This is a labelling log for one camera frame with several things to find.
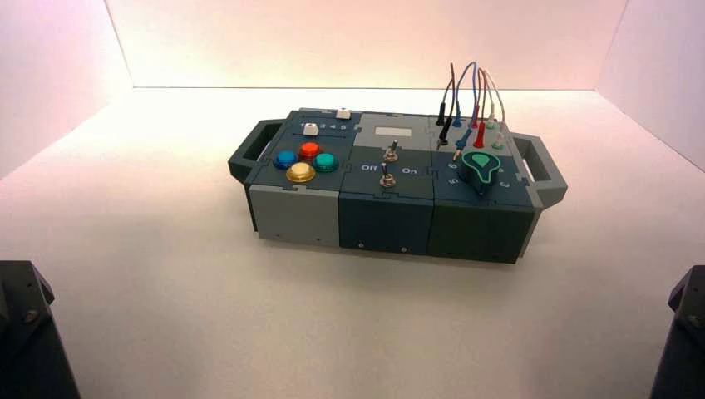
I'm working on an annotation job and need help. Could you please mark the red banana plug cable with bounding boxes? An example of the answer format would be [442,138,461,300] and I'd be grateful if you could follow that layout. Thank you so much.
[469,68,491,150]

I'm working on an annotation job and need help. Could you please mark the dark teal control box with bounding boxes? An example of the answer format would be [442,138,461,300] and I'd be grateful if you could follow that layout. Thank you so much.
[228,107,569,265]

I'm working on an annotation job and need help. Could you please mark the green-rimmed rotary dial knob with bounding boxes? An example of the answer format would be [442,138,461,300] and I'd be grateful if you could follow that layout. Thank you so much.
[458,150,502,196]

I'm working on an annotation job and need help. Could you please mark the green round push button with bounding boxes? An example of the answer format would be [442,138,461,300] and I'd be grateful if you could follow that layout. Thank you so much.
[313,152,340,174]

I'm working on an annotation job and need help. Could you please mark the white banana plug cable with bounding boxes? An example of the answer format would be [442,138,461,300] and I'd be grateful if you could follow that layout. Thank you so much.
[482,69,507,150]

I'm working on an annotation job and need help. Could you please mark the black banana plug cable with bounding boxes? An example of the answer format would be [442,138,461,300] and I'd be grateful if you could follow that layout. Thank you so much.
[435,62,456,151]

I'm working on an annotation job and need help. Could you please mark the yellow round push button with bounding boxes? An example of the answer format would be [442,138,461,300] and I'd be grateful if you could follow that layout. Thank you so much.
[285,161,318,185]

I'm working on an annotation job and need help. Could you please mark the blue banana plug cable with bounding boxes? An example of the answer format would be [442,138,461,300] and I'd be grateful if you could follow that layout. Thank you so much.
[451,61,480,161]

